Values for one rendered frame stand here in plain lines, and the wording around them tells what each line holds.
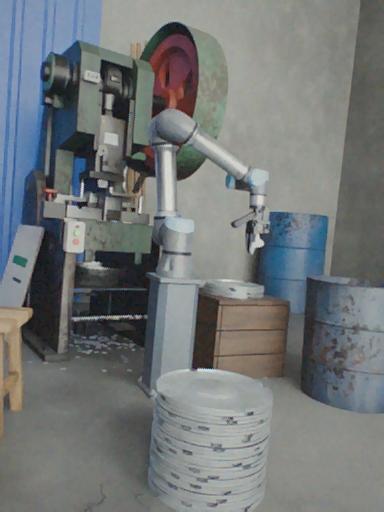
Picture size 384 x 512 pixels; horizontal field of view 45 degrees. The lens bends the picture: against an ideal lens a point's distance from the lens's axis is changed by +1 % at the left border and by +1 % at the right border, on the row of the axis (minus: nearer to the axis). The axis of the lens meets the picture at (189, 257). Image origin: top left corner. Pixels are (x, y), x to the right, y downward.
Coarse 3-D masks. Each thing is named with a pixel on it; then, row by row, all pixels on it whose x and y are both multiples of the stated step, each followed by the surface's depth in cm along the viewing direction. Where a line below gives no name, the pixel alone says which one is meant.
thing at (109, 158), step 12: (108, 120) 231; (120, 120) 234; (108, 132) 231; (120, 132) 235; (108, 144) 232; (120, 144) 235; (96, 156) 229; (108, 156) 229; (120, 156) 236; (96, 168) 229; (108, 168) 230; (120, 168) 236
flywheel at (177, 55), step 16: (160, 48) 262; (176, 48) 250; (192, 48) 233; (160, 64) 267; (176, 64) 253; (192, 64) 233; (160, 80) 267; (176, 80) 252; (192, 80) 239; (160, 96) 259; (176, 96) 251; (192, 96) 231; (192, 112) 231; (144, 160) 272
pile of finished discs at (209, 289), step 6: (204, 288) 214; (210, 288) 209; (216, 288) 207; (222, 288) 205; (228, 288) 204; (234, 288) 210; (216, 294) 206; (222, 294) 205; (228, 294) 207; (234, 294) 204; (240, 294) 204; (246, 294) 205; (252, 294) 206; (258, 294) 209
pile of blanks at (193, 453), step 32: (160, 416) 108; (192, 416) 101; (224, 416) 102; (256, 416) 103; (160, 448) 107; (192, 448) 101; (224, 448) 102; (256, 448) 105; (160, 480) 106; (192, 480) 102; (224, 480) 102; (256, 480) 106
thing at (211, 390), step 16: (160, 384) 114; (176, 384) 115; (192, 384) 115; (208, 384) 116; (224, 384) 117; (240, 384) 120; (256, 384) 121; (176, 400) 103; (192, 400) 105; (208, 400) 106; (224, 400) 107; (240, 400) 108; (256, 400) 109
